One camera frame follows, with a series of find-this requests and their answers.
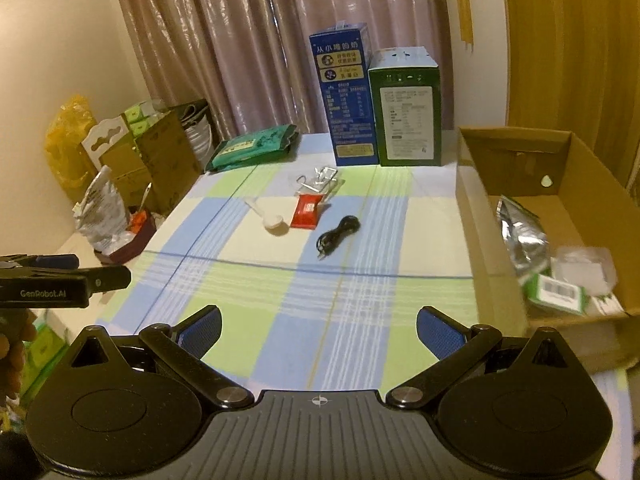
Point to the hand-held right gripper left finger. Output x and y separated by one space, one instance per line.
202 331

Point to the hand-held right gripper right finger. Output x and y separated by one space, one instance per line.
440 332

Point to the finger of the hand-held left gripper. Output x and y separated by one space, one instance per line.
50 261
110 277

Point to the silver foil bag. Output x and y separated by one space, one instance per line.
525 240

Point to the clear plastic packet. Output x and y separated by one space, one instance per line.
585 270
306 183

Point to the checked cloth desktop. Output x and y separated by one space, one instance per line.
300 300

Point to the person's left hand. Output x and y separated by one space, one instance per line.
12 365

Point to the dark brown tray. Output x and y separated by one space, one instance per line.
127 247

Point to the green printed box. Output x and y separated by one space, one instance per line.
47 345

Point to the orange small item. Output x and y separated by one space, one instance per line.
137 221

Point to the white plastic bag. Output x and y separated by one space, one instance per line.
102 210

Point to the small brown cardboard box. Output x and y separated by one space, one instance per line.
125 175

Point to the green barcode box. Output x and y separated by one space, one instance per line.
555 292

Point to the yellow plastic bag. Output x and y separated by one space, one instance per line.
67 135

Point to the white plastic spoon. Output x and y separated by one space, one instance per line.
275 224

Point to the tall brown cardboard box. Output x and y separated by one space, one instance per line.
170 160

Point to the white cardboard hanger card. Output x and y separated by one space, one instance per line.
102 132

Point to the red snack packet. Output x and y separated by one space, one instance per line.
306 212

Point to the green and white small boxes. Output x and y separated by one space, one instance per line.
140 117

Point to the white paper bag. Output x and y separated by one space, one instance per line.
197 135

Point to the green wet wipes pack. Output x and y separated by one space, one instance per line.
250 147

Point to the tall green carton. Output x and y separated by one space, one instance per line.
407 120

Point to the tall blue carton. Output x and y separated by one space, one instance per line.
345 110

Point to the pink curtain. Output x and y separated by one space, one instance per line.
225 35

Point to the wooden door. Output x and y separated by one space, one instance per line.
560 60

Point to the yellow wall strip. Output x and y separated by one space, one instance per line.
465 15

